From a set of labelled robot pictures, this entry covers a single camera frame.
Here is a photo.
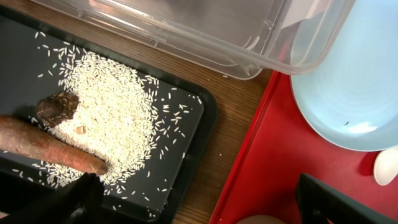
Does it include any red serving tray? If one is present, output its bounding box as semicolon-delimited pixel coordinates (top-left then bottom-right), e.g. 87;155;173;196
210;72;397;223

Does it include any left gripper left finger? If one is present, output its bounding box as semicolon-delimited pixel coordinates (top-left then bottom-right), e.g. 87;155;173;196
1;173;105;224

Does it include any clear plastic bin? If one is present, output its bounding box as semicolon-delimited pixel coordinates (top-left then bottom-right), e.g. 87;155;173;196
38;0;354;80

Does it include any black tray bin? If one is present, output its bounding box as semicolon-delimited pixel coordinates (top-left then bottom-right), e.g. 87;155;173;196
1;7;218;223

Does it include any mint green bowl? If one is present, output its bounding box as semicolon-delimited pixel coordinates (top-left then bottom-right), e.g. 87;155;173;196
236;215;286;224

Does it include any brown food scrap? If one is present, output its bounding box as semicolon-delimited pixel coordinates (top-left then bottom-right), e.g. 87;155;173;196
35;91;80;128

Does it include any light blue plate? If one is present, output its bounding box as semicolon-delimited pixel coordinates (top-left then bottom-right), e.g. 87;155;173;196
291;0;397;151

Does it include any pile of white rice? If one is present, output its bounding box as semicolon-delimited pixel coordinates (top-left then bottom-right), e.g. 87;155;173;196
11;29;203;218

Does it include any white plastic spoon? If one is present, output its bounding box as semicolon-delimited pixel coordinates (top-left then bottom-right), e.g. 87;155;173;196
373;147;397;186

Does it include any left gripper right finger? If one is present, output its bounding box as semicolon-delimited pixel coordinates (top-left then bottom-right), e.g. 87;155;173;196
295;174;397;224

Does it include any carrot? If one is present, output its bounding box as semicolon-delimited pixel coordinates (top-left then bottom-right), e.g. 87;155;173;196
1;115;108;175

